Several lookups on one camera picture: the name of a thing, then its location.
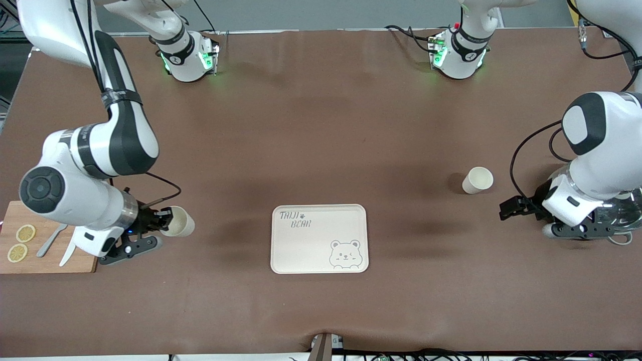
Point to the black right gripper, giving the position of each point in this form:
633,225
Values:
146,217

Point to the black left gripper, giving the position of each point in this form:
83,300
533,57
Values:
539,197

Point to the white plastic cup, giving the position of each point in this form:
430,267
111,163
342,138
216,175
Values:
479,180
181,223

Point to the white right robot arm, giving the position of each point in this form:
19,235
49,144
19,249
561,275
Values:
50,190

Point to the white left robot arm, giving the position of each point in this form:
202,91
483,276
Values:
602,130

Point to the glass pot lid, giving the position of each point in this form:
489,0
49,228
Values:
629,208

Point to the white plastic knife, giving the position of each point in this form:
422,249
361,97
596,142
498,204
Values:
65,258

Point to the grey plastic knife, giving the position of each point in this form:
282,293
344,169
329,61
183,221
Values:
47,245

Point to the lemon slice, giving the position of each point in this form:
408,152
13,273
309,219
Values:
17,252
25,233

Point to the wooden cutting board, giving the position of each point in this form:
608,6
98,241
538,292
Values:
30,265

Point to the cream tray with bear print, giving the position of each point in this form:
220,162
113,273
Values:
311,250

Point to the brown table mat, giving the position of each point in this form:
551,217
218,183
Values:
301,125

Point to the grey metal clamp bracket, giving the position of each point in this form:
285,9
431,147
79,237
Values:
323,348

